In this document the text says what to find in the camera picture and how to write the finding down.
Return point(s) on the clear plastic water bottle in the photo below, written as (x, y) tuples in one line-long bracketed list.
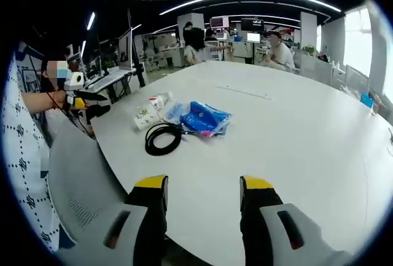
[(161, 99)]

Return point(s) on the clear bag with blue pad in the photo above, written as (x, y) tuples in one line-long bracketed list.
[(173, 111)]

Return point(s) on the blue tissue pack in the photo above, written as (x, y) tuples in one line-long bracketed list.
[(199, 118)]

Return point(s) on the green potted plant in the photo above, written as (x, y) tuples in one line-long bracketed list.
[(107, 64), (309, 50)]

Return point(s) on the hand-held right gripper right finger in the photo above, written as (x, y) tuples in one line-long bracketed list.
[(261, 217)]

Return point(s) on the grey mesh chair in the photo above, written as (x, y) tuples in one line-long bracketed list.
[(83, 170)]

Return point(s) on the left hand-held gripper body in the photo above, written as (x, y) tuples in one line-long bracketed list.
[(73, 81)]

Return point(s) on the pink wall screen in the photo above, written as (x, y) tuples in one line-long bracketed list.
[(219, 22)]

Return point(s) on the white green-print paper cup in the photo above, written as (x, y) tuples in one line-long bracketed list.
[(145, 115)]

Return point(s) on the person's white patterned shirt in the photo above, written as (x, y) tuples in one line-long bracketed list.
[(24, 155)]

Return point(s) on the white-framed monitor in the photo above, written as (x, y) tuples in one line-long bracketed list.
[(124, 49)]

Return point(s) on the white monitor cart shelf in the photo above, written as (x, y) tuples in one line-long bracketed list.
[(107, 78)]

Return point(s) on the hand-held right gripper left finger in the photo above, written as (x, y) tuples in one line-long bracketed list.
[(144, 217)]

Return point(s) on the black monitor stand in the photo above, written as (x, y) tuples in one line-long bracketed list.
[(138, 63)]

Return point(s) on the white table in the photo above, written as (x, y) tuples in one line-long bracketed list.
[(276, 131)]

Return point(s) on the dark wall screen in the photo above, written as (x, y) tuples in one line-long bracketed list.
[(252, 24)]

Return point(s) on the blue box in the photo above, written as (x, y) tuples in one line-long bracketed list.
[(367, 99)]

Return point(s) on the blue and white wall poster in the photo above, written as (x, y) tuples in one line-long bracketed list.
[(27, 72)]

